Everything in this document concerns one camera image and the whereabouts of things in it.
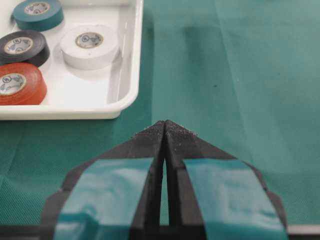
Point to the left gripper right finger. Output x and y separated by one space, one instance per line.
212 195

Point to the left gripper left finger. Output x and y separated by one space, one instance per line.
116 196

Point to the red tape roll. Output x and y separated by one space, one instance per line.
21 84

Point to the white tape roll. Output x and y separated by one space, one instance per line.
90 47

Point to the black tape roll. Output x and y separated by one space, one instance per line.
25 46

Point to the green tape roll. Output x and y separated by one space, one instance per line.
38 15

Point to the white plastic tray case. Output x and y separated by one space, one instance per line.
76 94

